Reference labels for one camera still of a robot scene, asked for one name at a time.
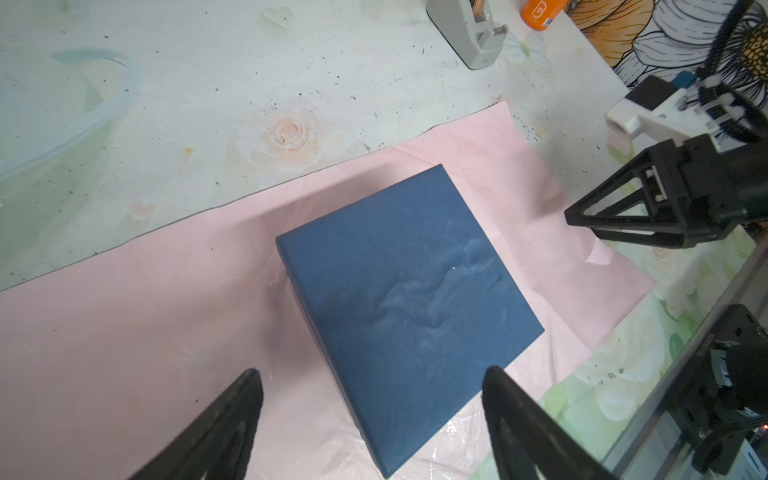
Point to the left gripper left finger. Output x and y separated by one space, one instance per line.
218 443

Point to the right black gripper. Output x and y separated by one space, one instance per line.
641 203

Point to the grey tape dispenser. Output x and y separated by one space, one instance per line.
470 29

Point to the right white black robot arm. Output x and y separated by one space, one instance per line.
661 111

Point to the clear glass bowl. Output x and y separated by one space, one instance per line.
48 106

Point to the dark blue gift box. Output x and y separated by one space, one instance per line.
410 304

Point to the orange bottle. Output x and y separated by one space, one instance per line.
539 14

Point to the pink wrapping paper sheet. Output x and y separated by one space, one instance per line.
105 362

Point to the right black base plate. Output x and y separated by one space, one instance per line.
719 399

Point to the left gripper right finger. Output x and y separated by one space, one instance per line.
526 442

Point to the aluminium front rail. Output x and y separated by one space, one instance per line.
653 447

